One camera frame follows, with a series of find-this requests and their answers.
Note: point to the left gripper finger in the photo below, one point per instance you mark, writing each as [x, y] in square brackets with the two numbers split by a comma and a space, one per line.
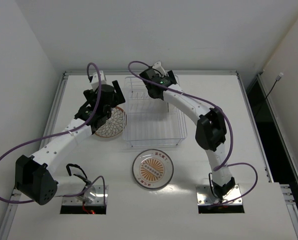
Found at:
[119, 97]
[99, 122]

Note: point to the floral orange-rim plate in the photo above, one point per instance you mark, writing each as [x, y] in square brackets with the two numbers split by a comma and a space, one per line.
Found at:
[170, 107]
[114, 125]

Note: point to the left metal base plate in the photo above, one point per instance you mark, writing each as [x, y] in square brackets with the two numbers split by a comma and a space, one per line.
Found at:
[96, 196]

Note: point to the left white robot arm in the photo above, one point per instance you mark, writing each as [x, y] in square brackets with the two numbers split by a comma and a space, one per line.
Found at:
[34, 174]

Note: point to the black cable white plug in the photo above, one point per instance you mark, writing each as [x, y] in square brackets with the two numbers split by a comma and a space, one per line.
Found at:
[277, 79]

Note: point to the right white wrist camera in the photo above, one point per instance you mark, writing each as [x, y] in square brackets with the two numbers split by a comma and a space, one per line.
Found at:
[158, 67]

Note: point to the white wire dish rack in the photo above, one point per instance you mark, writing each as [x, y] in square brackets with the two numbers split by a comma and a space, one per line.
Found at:
[148, 122]

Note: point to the sunburst pattern plate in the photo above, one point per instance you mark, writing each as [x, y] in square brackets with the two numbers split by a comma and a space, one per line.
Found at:
[152, 169]

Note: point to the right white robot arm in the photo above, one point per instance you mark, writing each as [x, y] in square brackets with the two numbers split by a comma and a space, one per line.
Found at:
[210, 125]

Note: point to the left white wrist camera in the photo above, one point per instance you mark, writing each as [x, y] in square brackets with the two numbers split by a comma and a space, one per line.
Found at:
[96, 78]

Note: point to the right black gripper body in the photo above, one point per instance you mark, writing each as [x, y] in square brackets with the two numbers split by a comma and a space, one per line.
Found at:
[170, 77]

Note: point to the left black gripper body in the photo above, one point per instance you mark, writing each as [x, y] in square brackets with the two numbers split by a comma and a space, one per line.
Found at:
[118, 92]

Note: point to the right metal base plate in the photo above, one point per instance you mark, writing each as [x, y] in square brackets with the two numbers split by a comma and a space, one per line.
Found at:
[206, 198]

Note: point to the metal base plate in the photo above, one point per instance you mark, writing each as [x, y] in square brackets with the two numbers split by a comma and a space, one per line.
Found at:
[96, 196]
[206, 198]

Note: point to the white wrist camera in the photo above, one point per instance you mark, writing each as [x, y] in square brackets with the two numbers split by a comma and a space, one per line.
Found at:
[96, 78]
[158, 67]

